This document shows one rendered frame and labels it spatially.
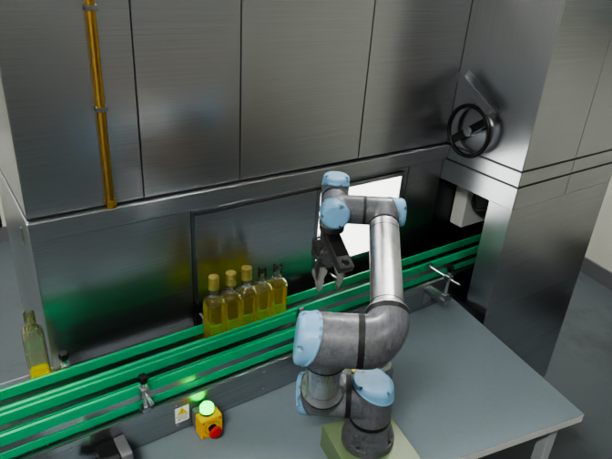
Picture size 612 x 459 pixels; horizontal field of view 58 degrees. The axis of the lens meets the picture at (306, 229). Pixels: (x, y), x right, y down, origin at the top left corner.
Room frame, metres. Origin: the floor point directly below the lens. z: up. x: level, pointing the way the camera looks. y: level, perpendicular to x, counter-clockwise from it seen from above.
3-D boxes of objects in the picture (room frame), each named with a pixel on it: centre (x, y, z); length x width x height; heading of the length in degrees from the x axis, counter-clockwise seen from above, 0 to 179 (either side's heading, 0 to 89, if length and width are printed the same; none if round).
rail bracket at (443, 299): (1.93, -0.56, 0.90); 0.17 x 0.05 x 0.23; 36
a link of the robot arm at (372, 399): (1.17, -0.21, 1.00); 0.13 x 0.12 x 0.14; 88
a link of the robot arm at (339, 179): (1.42, -0.07, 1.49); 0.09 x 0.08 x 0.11; 178
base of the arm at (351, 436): (1.18, -0.22, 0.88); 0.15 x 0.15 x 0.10
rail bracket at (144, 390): (1.16, 0.41, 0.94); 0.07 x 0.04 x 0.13; 36
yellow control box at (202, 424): (1.24, 0.26, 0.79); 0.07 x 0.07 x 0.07; 36
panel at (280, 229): (1.85, -0.01, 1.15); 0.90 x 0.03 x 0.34; 126
